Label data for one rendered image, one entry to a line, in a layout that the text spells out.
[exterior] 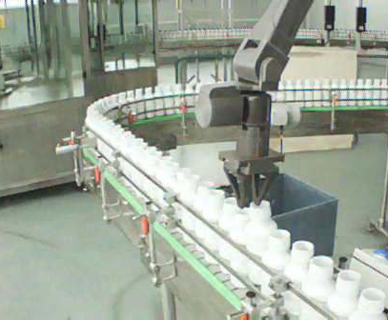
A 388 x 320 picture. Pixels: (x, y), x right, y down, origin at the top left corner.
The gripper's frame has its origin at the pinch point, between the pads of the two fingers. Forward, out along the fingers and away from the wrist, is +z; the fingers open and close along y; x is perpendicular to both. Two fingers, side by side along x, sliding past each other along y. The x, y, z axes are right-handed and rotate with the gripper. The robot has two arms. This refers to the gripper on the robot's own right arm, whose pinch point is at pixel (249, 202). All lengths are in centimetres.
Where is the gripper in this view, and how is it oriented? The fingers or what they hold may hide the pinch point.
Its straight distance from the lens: 83.4
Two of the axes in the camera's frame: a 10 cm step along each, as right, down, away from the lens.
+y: -8.7, 1.4, -4.8
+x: 5.0, 3.2, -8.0
